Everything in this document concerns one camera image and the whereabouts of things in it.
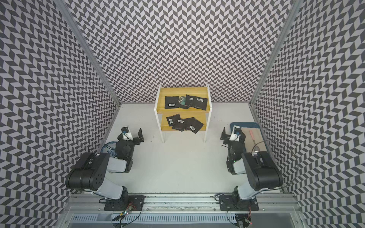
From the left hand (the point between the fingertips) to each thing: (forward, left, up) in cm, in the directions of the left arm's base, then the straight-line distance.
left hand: (133, 130), depth 91 cm
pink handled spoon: (-9, -80, -9) cm, 80 cm away
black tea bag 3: (+2, -42, +23) cm, 48 cm away
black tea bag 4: (+4, -25, +6) cm, 26 cm away
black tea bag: (+3, -27, +22) cm, 35 cm away
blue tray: (+11, -81, -11) cm, 83 cm away
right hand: (-1, -63, +1) cm, 63 cm away
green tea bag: (+4, -32, +23) cm, 40 cm away
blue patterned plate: (-10, +13, -4) cm, 17 cm away
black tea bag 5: (+1, -30, +5) cm, 31 cm away
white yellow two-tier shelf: (-4, -43, +19) cm, 48 cm away
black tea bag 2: (+3, -37, +23) cm, 43 cm away
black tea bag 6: (0, -38, +5) cm, 38 cm away
